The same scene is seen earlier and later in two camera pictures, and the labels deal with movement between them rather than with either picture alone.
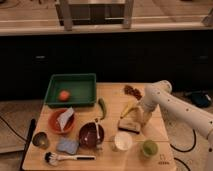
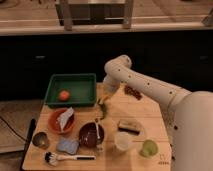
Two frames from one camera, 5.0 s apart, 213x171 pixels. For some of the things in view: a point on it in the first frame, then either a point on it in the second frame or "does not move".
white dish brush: x=53 y=159 does not move
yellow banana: x=131 y=104 -> x=102 y=99
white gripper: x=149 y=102 -> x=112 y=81
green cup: x=150 y=148 does not move
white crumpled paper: x=64 y=116 does not move
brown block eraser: x=129 y=126 does not move
